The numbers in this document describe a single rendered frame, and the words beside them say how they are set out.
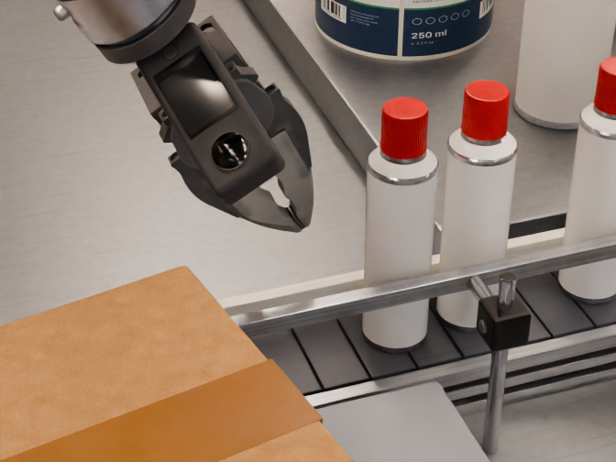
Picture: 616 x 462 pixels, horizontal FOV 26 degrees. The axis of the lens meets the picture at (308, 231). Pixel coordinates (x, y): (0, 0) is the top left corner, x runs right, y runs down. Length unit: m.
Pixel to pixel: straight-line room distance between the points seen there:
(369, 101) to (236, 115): 0.56
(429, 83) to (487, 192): 0.43
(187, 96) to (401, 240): 0.22
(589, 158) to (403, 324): 0.19
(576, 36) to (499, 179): 0.33
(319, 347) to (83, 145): 0.46
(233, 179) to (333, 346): 0.27
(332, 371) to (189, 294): 0.33
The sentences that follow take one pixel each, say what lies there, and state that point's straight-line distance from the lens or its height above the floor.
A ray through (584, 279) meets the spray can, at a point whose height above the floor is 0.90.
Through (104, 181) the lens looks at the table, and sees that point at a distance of 1.34.
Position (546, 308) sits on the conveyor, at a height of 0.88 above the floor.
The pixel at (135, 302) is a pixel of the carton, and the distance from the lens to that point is 0.71.
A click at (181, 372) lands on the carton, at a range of 0.66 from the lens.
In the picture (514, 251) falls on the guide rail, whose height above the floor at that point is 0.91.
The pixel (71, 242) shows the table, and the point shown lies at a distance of 1.26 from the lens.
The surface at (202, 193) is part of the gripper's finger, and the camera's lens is 0.91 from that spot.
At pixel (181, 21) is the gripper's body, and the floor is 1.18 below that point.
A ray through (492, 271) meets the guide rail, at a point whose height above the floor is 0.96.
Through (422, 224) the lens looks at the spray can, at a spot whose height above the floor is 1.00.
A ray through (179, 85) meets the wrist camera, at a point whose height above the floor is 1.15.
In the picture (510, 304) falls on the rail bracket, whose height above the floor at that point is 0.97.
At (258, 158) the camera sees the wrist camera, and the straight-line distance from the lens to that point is 0.81.
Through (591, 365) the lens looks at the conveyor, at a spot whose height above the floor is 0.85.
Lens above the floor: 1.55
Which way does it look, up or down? 35 degrees down
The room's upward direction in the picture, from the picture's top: straight up
